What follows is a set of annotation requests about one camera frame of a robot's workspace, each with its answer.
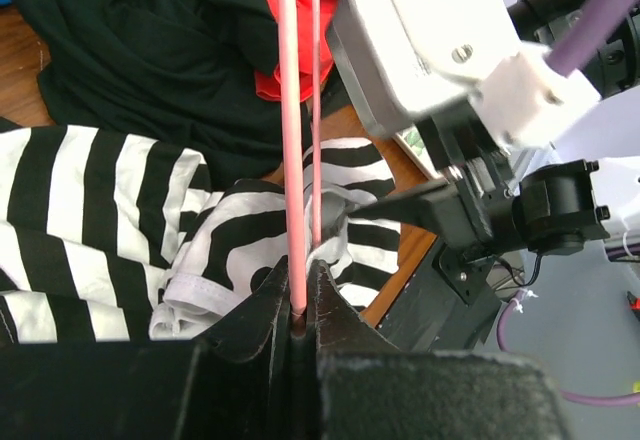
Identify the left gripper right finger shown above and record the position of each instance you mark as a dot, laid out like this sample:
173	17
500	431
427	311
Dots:
363	387

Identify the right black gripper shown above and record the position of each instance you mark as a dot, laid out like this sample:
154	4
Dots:
471	210

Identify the floral pattern tray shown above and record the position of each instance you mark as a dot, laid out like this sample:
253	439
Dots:
411	142

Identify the red tank top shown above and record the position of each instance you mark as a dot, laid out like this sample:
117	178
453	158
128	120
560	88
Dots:
268	84

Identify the black white striped tank top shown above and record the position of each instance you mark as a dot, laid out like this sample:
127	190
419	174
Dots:
107	236

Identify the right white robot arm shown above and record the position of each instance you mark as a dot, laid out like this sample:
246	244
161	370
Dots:
559	208

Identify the pink wire hanger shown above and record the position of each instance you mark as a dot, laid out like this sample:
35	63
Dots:
292	154

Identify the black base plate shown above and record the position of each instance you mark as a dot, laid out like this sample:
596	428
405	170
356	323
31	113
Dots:
446	305

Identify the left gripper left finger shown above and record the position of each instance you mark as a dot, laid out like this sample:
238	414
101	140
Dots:
228	382

